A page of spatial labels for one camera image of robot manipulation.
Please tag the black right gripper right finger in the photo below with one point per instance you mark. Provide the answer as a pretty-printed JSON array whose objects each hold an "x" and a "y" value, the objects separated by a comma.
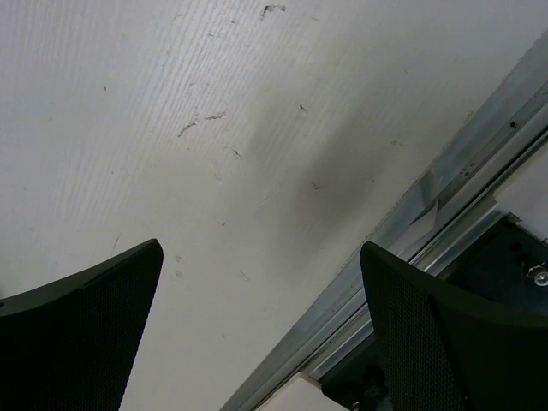
[{"x": 444, "y": 348}]

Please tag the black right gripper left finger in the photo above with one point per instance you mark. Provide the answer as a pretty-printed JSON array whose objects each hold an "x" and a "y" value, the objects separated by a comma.
[{"x": 71, "y": 344}]

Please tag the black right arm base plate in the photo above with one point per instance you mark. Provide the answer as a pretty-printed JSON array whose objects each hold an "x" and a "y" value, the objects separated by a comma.
[{"x": 505, "y": 265}]

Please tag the aluminium table rail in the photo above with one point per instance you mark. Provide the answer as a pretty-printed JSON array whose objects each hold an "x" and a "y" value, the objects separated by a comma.
[{"x": 495, "y": 170}]

